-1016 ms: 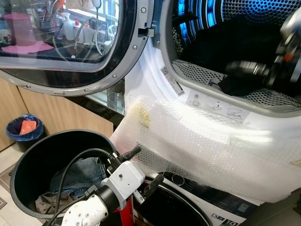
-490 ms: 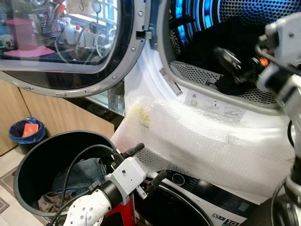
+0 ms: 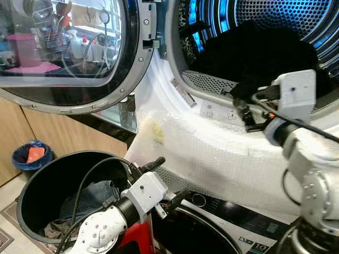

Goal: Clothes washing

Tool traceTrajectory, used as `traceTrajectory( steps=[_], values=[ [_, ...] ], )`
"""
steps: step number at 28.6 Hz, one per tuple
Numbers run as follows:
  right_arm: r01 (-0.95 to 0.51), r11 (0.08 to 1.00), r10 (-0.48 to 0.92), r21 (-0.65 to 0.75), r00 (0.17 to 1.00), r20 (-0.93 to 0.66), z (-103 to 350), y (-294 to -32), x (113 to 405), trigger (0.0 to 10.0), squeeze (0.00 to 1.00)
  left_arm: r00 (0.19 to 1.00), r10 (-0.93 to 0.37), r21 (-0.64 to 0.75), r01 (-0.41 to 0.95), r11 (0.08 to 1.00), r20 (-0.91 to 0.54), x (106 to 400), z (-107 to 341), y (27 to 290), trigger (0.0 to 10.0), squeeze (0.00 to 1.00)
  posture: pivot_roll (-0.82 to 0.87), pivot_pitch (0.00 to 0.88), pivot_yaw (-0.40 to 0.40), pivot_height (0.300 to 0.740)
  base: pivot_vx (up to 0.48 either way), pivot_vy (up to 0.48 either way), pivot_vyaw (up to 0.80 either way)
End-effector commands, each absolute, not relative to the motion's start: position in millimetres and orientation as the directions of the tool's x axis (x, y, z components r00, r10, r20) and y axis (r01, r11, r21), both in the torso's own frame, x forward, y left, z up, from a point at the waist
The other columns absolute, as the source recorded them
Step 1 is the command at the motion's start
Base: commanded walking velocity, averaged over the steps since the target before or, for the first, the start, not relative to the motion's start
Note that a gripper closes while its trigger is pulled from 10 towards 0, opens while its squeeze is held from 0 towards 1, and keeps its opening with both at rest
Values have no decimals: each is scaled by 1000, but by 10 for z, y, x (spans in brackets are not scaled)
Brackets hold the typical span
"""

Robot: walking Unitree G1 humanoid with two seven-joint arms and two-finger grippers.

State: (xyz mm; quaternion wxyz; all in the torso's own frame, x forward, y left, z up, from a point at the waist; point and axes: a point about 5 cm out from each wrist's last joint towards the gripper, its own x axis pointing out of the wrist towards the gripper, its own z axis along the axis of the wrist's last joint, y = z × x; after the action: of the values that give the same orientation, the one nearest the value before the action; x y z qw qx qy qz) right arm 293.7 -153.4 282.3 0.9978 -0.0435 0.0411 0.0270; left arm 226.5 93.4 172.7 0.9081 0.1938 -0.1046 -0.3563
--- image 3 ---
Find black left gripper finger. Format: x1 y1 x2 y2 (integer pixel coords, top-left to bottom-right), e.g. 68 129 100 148
138 156 166 175
166 189 192 211

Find black garment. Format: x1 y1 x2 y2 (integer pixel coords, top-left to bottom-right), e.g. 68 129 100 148
190 21 333 99

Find white washing machine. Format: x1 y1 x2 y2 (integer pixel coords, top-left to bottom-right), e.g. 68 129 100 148
151 179 306 254

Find red stool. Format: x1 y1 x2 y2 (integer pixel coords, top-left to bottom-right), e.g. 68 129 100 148
113 219 156 254

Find clear bubble wrap sheet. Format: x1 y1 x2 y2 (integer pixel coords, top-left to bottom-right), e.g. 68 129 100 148
124 110 319 216

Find blue jeans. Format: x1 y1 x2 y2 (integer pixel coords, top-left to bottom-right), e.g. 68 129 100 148
60 180 121 221

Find white tumble dryer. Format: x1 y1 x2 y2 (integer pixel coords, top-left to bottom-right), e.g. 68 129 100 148
129 0 339 213

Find round glass dryer door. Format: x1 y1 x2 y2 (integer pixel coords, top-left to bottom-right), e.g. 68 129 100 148
0 0 160 115

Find wooden cabinet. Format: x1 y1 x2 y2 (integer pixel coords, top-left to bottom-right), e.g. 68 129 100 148
0 97 131 187

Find beige cloth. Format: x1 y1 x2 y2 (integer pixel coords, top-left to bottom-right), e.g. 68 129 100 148
43 217 81 241

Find black laundry bucket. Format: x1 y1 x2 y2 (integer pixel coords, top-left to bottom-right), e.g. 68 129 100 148
16 150 139 245

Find orange rubbish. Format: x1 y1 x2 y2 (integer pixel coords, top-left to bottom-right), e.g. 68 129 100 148
26 146 46 164

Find blue waste bin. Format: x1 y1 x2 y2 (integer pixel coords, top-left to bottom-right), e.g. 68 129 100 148
11 140 55 171

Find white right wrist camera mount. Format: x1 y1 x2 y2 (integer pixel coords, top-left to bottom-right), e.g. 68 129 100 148
271 69 318 124

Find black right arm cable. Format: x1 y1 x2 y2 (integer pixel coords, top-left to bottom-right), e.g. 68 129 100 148
251 92 339 144

